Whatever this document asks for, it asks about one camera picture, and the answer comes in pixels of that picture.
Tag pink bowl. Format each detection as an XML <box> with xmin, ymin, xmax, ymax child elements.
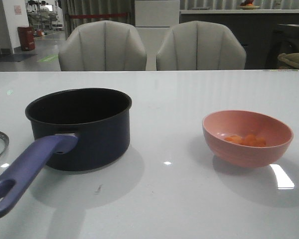
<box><xmin>202</xmin><ymin>110</ymin><xmax>294</xmax><ymax>168</ymax></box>

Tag orange ham slices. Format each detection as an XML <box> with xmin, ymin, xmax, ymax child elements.
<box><xmin>224</xmin><ymin>134</ymin><xmax>267</xmax><ymax>147</ymax></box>

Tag right grey upholstered chair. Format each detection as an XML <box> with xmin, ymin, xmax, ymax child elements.
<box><xmin>156</xmin><ymin>21</ymin><xmax>247</xmax><ymax>71</ymax></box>

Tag grey upholstered chair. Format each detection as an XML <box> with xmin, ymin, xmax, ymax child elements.
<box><xmin>156</xmin><ymin>21</ymin><xmax>247</xmax><ymax>71</ymax></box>
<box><xmin>58</xmin><ymin>20</ymin><xmax>147</xmax><ymax>71</ymax></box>

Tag left grey upholstered chair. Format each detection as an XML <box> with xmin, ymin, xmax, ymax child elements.
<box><xmin>58</xmin><ymin>20</ymin><xmax>147</xmax><ymax>71</ymax></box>

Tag white pillar cabinet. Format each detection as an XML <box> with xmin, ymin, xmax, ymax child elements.
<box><xmin>135</xmin><ymin>0</ymin><xmax>180</xmax><ymax>71</ymax></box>

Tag red barrier belt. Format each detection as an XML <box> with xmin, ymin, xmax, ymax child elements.
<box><xmin>68</xmin><ymin>12</ymin><xmax>129</xmax><ymax>19</ymax></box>

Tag dark counter with white top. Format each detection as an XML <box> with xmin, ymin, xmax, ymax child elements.
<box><xmin>179</xmin><ymin>9</ymin><xmax>299</xmax><ymax>69</ymax></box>

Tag fruit plate on counter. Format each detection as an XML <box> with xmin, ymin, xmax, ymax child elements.
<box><xmin>239</xmin><ymin>0</ymin><xmax>260</xmax><ymax>10</ymax></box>

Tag red bin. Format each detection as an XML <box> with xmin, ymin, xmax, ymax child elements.
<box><xmin>17</xmin><ymin>26</ymin><xmax>35</xmax><ymax>51</ymax></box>

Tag seated person in white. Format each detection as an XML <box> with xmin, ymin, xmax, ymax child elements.
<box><xmin>40</xmin><ymin>0</ymin><xmax>50</xmax><ymax>18</ymax></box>

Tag beige cushion seat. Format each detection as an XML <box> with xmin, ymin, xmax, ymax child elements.
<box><xmin>278</xmin><ymin>52</ymin><xmax>299</xmax><ymax>69</ymax></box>

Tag dark blue saucepan purple handle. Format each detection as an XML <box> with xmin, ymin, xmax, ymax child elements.
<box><xmin>0</xmin><ymin>88</ymin><xmax>132</xmax><ymax>218</ymax></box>

